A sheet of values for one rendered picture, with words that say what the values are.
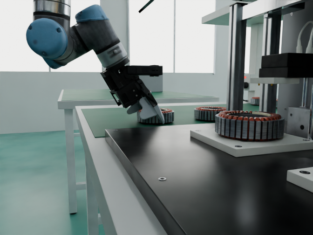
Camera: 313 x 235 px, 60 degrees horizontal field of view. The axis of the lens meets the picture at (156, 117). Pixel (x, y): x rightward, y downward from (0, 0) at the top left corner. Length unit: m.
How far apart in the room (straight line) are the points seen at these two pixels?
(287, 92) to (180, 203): 0.58
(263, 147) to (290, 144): 0.05
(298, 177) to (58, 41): 0.48
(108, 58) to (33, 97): 4.21
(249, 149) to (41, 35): 0.44
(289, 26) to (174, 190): 0.61
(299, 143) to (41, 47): 0.49
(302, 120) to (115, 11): 4.67
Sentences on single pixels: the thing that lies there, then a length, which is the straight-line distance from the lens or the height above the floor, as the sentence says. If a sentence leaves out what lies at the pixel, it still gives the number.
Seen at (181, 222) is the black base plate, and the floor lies 0.77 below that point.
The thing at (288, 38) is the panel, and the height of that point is 0.98.
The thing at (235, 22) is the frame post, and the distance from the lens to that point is 0.69.
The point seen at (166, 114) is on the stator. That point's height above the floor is 0.78.
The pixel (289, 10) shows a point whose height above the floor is 1.03.
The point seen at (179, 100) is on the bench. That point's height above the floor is 0.73.
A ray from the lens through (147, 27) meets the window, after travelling 5.15.
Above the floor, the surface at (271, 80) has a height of 0.88.
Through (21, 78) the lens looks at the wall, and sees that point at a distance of 4.92.
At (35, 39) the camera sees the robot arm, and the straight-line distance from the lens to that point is 0.60.
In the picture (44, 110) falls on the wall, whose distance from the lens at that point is 4.91.
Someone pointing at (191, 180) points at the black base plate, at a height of 0.77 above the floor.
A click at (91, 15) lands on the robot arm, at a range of 0.73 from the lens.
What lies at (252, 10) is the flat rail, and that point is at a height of 1.02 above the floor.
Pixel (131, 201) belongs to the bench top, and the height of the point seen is 0.75.
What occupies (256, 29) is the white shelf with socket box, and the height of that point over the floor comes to 1.14.
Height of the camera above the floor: 0.88
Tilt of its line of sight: 8 degrees down
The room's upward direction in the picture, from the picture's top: straight up
